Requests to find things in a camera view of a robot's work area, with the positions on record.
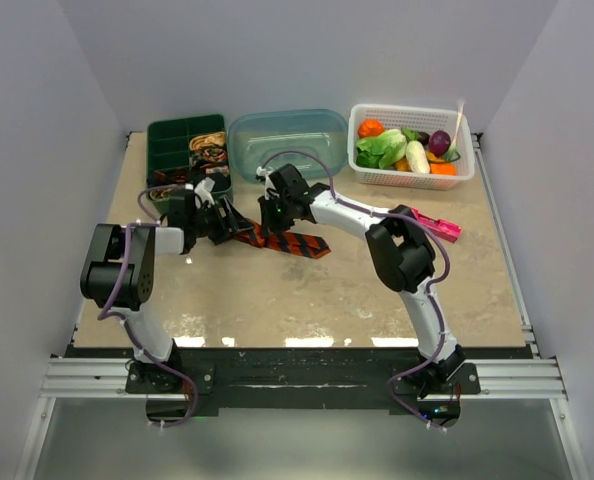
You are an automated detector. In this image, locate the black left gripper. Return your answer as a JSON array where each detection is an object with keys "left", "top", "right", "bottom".
[{"left": 190, "top": 197, "right": 254, "bottom": 246}]

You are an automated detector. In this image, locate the orange navy striped tie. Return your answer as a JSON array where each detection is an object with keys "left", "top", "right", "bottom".
[{"left": 234, "top": 222, "right": 331, "bottom": 259}]

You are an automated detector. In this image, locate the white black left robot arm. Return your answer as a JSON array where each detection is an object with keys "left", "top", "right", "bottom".
[{"left": 80, "top": 187, "right": 254, "bottom": 395}]

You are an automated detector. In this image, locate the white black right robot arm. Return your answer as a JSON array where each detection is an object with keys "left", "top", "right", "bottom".
[{"left": 256, "top": 164, "right": 465, "bottom": 393}]

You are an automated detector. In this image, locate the teal translucent plastic tub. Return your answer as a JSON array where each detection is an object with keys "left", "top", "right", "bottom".
[{"left": 227, "top": 109, "right": 348, "bottom": 183}]

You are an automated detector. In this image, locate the rolled dark patterned tie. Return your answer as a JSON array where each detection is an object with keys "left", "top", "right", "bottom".
[{"left": 190, "top": 149, "right": 229, "bottom": 172}]

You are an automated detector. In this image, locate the rolled red brown tie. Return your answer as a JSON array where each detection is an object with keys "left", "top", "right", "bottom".
[{"left": 151, "top": 168, "right": 190, "bottom": 186}]

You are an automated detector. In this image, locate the rolled floral tie front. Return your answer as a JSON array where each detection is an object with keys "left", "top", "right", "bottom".
[{"left": 148, "top": 186, "right": 178, "bottom": 202}]

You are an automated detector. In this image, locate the rolled patterned tie top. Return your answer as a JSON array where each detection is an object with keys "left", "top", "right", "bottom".
[{"left": 189, "top": 131, "right": 226, "bottom": 151}]

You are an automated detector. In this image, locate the green compartment organizer box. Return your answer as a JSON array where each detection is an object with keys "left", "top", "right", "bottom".
[{"left": 146, "top": 114, "right": 233, "bottom": 198}]

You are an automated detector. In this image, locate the green toy lettuce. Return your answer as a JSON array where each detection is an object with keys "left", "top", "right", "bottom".
[{"left": 355, "top": 129, "right": 408, "bottom": 169}]

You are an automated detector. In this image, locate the orange toy pumpkin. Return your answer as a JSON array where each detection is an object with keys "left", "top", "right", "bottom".
[{"left": 357, "top": 119, "right": 385, "bottom": 138}]

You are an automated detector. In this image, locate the yellow toy pepper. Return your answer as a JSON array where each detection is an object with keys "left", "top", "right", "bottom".
[{"left": 394, "top": 157, "right": 411, "bottom": 172}]

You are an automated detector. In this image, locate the white toy radish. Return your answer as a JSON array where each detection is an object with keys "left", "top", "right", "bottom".
[{"left": 405, "top": 140, "right": 430, "bottom": 174}]

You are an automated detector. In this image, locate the dark purple toy eggplant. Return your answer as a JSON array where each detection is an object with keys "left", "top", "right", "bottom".
[{"left": 413, "top": 131, "right": 430, "bottom": 146}]

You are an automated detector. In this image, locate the orange toy carrot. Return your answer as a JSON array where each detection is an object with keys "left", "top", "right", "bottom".
[{"left": 430, "top": 162, "right": 457, "bottom": 176}]

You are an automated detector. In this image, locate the white perforated plastic basket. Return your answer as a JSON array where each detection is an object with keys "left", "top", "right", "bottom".
[{"left": 347, "top": 100, "right": 475, "bottom": 191}]

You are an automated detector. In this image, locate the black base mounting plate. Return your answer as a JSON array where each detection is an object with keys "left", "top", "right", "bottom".
[{"left": 124, "top": 344, "right": 480, "bottom": 426}]

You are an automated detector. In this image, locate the purple toy onion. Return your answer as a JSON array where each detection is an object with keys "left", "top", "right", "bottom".
[{"left": 428, "top": 130, "right": 452, "bottom": 157}]

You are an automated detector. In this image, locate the pink rectangular box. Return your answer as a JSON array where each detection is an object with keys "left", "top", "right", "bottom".
[{"left": 411, "top": 208, "right": 462, "bottom": 243}]

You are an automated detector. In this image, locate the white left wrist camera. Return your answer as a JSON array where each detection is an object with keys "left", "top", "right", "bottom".
[{"left": 185, "top": 177, "right": 215, "bottom": 208}]

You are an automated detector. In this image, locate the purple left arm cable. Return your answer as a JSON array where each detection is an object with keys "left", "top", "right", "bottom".
[{"left": 97, "top": 183, "right": 198, "bottom": 426}]

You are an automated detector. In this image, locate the aluminium frame rail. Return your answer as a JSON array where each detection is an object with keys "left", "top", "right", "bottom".
[{"left": 16, "top": 347, "right": 589, "bottom": 479}]

